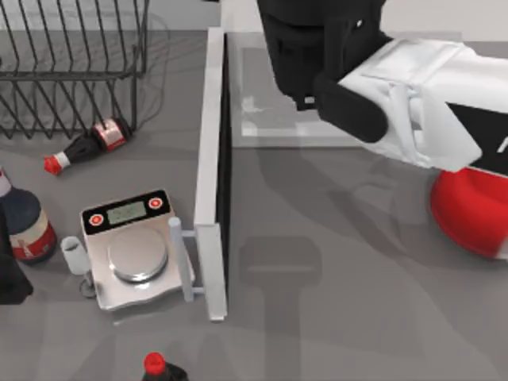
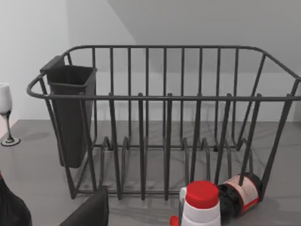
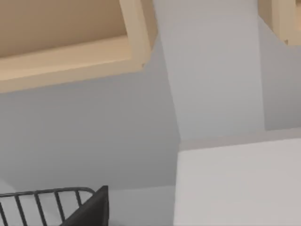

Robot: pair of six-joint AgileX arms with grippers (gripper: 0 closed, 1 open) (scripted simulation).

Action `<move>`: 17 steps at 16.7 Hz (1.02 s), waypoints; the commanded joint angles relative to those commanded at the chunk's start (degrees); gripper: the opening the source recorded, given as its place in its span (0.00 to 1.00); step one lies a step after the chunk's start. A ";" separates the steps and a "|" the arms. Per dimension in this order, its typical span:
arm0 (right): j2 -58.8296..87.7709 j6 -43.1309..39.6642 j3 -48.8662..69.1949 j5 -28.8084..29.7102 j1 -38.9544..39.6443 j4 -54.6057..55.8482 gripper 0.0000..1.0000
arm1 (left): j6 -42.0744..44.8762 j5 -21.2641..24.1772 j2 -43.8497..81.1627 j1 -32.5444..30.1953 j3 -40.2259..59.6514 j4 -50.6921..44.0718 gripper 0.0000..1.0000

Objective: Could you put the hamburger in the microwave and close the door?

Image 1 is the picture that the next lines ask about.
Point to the grey cabinet door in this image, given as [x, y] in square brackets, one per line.
[207, 198]

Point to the silver kitchen scale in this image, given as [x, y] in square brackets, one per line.
[135, 254]

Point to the small dark cola bottle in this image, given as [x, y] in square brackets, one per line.
[85, 148]

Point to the dark bottle with red cap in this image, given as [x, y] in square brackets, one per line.
[155, 366]

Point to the red bowl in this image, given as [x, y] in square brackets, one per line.
[468, 210]

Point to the large dark cola bottle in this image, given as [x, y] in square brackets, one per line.
[24, 222]

